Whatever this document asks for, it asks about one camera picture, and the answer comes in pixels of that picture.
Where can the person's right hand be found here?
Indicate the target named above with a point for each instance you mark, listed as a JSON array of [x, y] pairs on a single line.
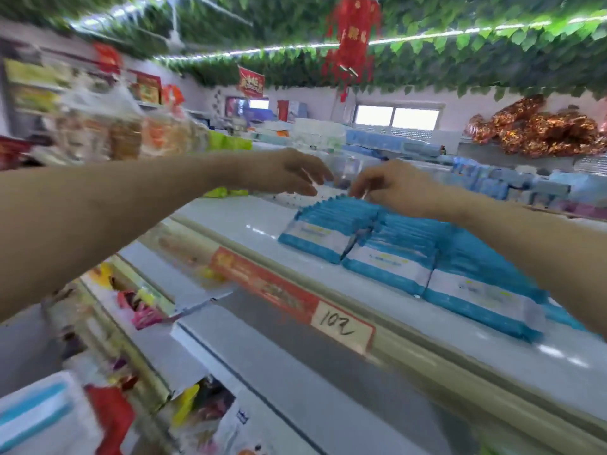
[[403, 187]]

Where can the person's left hand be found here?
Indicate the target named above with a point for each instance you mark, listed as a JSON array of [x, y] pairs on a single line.
[[270, 170]]

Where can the person's left fingers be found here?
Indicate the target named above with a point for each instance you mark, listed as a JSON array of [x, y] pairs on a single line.
[[313, 175]]

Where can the person's right fingers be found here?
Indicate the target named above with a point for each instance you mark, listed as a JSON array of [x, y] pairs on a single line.
[[365, 182]]

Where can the person's left forearm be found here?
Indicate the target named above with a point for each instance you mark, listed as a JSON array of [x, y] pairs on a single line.
[[95, 222]]

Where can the person's right forearm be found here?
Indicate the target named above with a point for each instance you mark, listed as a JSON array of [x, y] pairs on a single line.
[[536, 251]]

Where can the clear plastic container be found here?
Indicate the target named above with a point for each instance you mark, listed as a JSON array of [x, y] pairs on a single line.
[[346, 168]]

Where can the window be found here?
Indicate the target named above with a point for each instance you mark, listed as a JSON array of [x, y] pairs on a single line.
[[396, 118]]

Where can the rows of blue white packets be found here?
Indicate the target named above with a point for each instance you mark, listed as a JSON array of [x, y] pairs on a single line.
[[408, 251]]

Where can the yellow green packet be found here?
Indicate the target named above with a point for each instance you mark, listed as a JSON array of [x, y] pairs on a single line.
[[227, 142]]

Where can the red hanging sign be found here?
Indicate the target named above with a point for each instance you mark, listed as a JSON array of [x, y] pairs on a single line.
[[251, 82]]

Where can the red shelf price strip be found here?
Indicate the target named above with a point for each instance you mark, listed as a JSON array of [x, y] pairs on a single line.
[[265, 281]]

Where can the red hanging lantern decoration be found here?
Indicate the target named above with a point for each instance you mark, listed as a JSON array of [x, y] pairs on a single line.
[[352, 37]]

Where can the white handwritten price tag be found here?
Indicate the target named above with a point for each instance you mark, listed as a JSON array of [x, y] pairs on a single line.
[[342, 324]]

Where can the pile of pale blue packs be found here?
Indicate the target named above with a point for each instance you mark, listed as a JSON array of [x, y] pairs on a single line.
[[521, 184]]

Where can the white light strip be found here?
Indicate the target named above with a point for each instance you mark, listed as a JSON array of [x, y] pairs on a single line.
[[427, 36]]

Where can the green leaf ceiling garland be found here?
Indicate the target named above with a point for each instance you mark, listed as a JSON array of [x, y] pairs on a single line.
[[474, 61]]

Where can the pile of copper foil packs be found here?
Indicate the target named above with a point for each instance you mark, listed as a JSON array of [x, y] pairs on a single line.
[[536, 130]]

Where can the white store shelf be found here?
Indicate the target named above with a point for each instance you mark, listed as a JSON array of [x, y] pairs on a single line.
[[360, 374]]

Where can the pile of orange snack bags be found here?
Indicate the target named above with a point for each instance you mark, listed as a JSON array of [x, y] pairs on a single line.
[[123, 132]]

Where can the pink snack packet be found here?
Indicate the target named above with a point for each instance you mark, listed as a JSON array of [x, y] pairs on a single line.
[[142, 310]]

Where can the yellow snack packet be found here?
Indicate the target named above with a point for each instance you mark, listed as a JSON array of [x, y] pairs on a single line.
[[186, 403]]

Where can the red packet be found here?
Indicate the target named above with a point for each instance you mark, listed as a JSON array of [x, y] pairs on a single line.
[[111, 416]]

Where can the white pack with blue stripes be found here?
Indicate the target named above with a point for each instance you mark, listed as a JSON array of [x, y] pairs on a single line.
[[42, 416]]

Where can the wall screen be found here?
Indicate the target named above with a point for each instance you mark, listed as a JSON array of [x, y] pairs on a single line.
[[246, 107]]

